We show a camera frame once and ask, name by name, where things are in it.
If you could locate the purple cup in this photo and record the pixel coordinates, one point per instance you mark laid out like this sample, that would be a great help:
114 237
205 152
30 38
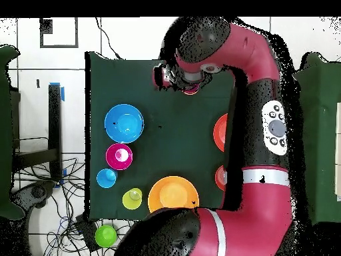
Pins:
192 89

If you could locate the blue cup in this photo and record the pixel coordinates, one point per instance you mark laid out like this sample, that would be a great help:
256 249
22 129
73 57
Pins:
105 178

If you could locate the translucent yellow cup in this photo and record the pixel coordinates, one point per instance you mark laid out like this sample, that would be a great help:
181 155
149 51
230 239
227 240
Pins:
130 201

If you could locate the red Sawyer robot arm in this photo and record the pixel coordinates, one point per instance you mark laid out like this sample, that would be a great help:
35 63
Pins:
253 200

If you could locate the large blue bowl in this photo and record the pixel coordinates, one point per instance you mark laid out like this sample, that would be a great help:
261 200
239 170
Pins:
124 124

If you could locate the dark green table cloth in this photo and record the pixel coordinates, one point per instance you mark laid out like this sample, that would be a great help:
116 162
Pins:
173 133

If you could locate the large shallow orange bowl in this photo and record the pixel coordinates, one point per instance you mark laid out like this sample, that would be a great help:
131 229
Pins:
219 132

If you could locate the pink bowl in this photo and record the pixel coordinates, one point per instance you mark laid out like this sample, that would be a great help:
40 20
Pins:
118 157

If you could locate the blue tape strip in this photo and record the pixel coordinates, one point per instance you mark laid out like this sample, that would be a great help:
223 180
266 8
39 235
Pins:
62 93

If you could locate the small orange bowl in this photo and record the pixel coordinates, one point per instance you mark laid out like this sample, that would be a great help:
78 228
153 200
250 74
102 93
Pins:
219 177

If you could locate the large yellow bowl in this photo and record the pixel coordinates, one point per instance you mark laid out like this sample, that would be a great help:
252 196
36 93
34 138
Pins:
170 194

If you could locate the black square floor marker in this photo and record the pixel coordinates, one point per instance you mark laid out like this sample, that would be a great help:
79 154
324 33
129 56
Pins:
45 26

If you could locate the neighbouring green table cloth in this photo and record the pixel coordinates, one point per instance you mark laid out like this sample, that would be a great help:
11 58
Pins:
325 133
5 133

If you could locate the black stand base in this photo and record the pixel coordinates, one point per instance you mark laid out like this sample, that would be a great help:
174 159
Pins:
37 192

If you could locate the green cup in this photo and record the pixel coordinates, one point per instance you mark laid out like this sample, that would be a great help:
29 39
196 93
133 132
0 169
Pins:
105 236

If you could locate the black table frame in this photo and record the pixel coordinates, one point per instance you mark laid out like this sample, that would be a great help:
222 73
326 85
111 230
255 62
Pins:
54 120

